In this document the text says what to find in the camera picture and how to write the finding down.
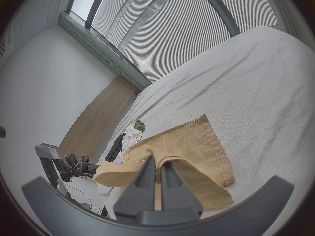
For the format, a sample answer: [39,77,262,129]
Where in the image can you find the bed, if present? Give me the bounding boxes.
[59,25,315,218]

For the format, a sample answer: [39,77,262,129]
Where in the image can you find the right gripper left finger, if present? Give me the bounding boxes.
[113,155,157,218]

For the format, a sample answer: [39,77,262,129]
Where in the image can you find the grey-green curtain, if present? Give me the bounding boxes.
[58,11,152,92]
[258,0,299,37]

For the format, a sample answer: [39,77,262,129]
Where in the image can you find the black T-shirt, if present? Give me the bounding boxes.
[105,133,126,162]

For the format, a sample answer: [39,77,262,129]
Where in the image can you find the window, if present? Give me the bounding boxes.
[59,0,281,88]

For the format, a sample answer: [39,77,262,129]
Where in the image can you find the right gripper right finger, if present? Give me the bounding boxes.
[160,161,204,213]

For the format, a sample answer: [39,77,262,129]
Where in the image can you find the black cable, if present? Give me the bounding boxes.
[64,183,104,213]

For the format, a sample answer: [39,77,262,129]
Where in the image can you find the tan shorts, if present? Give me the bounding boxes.
[93,115,236,211]

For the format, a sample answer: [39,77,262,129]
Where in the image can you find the green garment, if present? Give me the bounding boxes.
[134,120,146,133]

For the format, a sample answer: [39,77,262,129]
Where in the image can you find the pale grey garment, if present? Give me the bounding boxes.
[97,156,123,197]

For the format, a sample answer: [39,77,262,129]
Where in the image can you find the white garment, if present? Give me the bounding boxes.
[122,126,144,154]

